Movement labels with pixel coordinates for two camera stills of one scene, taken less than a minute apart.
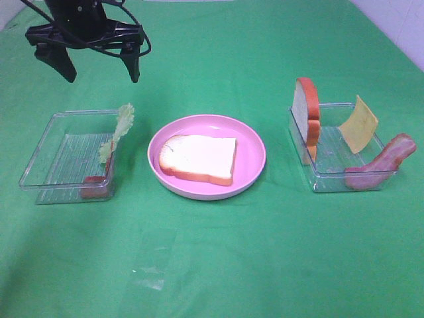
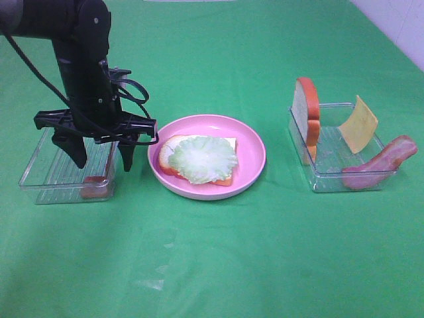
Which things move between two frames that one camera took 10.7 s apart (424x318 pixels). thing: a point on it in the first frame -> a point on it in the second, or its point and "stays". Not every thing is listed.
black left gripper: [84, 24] -> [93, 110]
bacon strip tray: [377, 173] stays
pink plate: [249, 162] stays
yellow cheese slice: [360, 128] stays
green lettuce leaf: [124, 122] -> [204, 159]
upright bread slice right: [306, 111] stays
